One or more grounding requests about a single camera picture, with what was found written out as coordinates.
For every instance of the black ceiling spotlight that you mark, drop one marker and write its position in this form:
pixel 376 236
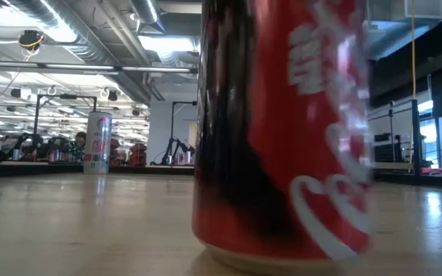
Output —
pixel 112 96

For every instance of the red storage bin stack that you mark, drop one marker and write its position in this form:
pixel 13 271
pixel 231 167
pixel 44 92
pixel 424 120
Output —
pixel 138 153
pixel 115 151

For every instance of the wooden shelf board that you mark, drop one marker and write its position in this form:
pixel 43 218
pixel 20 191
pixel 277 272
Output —
pixel 391 165

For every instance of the tall white Celsius can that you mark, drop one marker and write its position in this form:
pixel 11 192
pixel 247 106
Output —
pixel 97 147

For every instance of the black station frame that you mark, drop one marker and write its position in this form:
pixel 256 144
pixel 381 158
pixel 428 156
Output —
pixel 172 130
pixel 36 122

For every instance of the person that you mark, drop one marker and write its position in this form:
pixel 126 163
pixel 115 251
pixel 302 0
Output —
pixel 80 140

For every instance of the black equipment rack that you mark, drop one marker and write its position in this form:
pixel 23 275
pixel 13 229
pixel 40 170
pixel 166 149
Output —
pixel 388 151

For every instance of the long ceiling light bar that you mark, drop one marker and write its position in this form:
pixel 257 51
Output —
pixel 79 66

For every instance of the red Star Wars Coca-Cola can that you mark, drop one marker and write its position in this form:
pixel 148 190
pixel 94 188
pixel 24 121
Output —
pixel 274 153

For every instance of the black ceiling camera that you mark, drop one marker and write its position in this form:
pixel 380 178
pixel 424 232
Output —
pixel 30 39

